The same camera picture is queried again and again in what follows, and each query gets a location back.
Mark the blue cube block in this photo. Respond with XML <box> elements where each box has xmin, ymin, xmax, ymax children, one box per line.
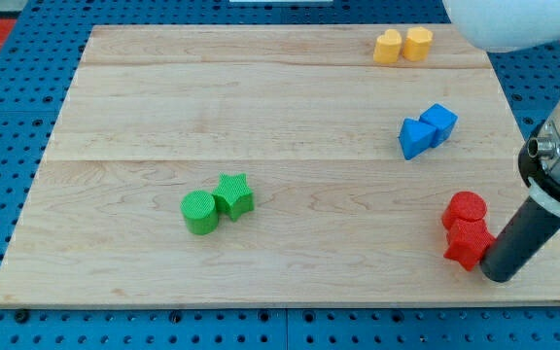
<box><xmin>419</xmin><ymin>103</ymin><xmax>458</xmax><ymax>148</ymax></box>

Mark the green star block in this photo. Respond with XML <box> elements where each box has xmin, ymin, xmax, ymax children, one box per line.
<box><xmin>212</xmin><ymin>173</ymin><xmax>255</xmax><ymax>222</ymax></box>

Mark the green cylinder block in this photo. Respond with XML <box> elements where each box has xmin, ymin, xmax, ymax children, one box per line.
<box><xmin>180</xmin><ymin>191</ymin><xmax>219</xmax><ymax>235</ymax></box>

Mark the yellow hexagon block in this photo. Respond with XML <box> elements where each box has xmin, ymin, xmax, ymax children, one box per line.
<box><xmin>402</xmin><ymin>26</ymin><xmax>434</xmax><ymax>61</ymax></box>

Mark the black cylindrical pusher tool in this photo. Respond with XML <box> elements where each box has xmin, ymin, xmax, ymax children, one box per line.
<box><xmin>480</xmin><ymin>196</ymin><xmax>560</xmax><ymax>283</ymax></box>

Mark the red star block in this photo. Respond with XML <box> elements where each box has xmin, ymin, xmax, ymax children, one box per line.
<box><xmin>443</xmin><ymin>219</ymin><xmax>495</xmax><ymax>271</ymax></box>

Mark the wooden board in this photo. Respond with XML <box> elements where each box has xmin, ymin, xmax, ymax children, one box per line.
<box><xmin>0</xmin><ymin>25</ymin><xmax>560</xmax><ymax>310</ymax></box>

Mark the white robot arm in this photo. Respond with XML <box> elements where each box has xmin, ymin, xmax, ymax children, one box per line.
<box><xmin>443</xmin><ymin>0</ymin><xmax>560</xmax><ymax>218</ymax></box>

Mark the yellow heart block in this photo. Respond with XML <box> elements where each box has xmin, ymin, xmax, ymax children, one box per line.
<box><xmin>373</xmin><ymin>29</ymin><xmax>403</xmax><ymax>64</ymax></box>

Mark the red cylinder block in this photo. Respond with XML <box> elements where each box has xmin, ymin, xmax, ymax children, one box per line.
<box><xmin>441</xmin><ymin>192</ymin><xmax>487</xmax><ymax>229</ymax></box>

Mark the blue triangle block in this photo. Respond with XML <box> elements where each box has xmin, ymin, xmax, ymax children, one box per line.
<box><xmin>398</xmin><ymin>119</ymin><xmax>437</xmax><ymax>160</ymax></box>

